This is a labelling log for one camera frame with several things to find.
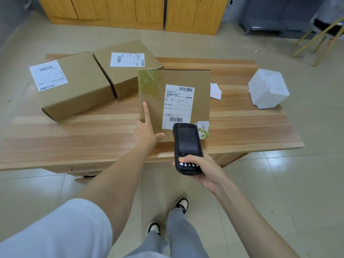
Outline person's left hand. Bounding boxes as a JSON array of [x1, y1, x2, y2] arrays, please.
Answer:
[[133, 101, 166, 153]]

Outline person's right hand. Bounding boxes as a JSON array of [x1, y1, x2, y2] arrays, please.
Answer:
[[173, 154, 229, 195]]

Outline black handheld scanner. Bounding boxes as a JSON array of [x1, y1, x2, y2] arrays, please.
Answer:
[[173, 123, 204, 176]]

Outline cardboard box with green tape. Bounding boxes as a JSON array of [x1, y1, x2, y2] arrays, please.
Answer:
[[138, 68, 212, 143]]

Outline person's left forearm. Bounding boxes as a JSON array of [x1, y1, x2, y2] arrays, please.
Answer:
[[77, 142, 156, 245]]

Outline person's right forearm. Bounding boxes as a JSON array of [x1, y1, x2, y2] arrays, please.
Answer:
[[214, 181, 300, 258]]

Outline person's right shoe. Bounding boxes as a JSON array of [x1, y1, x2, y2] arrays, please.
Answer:
[[173, 197, 189, 215]]

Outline person's shoe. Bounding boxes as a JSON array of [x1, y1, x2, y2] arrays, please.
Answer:
[[146, 221, 161, 237], [173, 197, 189, 215]]

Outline paper slips with red stamp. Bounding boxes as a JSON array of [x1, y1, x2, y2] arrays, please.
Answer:
[[210, 83, 222, 101]]

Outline person's left shoe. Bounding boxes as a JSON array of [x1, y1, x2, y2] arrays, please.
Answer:
[[146, 221, 161, 237]]

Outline grey trousers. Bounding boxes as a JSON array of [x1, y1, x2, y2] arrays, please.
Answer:
[[125, 208, 211, 258]]

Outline large labelled cardboard box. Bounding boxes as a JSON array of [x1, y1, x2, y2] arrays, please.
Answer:
[[29, 51, 116, 122]]

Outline white paper box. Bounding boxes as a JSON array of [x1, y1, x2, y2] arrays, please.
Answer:
[[247, 68, 290, 109]]

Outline narrow wooden cabinet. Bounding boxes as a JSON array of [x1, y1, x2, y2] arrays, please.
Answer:
[[165, 0, 230, 36]]

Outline wide wooden cabinet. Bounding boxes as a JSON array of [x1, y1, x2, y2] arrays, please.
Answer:
[[37, 0, 165, 31]]

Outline white shirt sleeve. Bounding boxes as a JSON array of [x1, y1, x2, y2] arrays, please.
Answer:
[[0, 198, 113, 258]]

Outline yellow frame chair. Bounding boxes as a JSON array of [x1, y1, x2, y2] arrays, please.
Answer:
[[291, 15, 344, 68]]

